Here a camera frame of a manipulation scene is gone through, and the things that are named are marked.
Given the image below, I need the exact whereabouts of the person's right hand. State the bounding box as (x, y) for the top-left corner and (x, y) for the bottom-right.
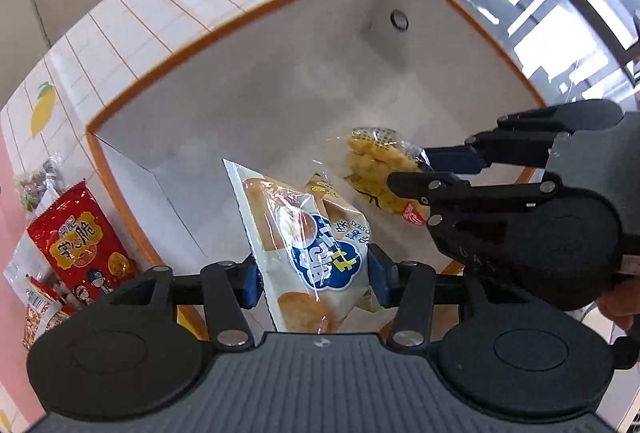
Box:
(595, 283), (640, 331)

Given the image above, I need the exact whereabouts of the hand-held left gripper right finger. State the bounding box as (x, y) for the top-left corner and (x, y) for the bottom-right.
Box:
(367, 244), (506, 348)

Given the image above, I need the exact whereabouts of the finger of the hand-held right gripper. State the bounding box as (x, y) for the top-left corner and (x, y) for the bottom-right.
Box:
(425, 99), (626, 176)
(386, 170), (562, 236)

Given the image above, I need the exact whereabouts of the clear bag of mixed snack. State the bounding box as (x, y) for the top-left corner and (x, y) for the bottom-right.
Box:
(12, 155), (63, 214)

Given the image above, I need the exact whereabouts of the white box with orange rim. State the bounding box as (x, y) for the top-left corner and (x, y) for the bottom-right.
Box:
(85, 0), (549, 344)

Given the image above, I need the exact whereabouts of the small red gold packet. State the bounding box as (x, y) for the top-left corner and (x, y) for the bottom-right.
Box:
(22, 275), (76, 351)

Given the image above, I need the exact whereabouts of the black framed window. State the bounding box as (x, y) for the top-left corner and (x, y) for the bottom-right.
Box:
(410, 0), (640, 124)

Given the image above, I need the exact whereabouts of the yellow snack packet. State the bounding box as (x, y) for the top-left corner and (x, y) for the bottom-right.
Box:
(327, 127), (436, 228)

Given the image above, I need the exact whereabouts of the red snack packet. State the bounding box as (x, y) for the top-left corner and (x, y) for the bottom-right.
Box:
(26, 179), (141, 309)

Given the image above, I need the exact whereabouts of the white snack packet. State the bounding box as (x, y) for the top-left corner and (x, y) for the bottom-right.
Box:
(2, 193), (56, 301)

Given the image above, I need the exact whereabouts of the bread snack packet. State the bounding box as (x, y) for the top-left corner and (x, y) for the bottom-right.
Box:
(221, 158), (383, 334)

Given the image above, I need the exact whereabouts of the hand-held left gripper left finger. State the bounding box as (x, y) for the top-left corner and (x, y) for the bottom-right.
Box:
(107, 255), (264, 348)

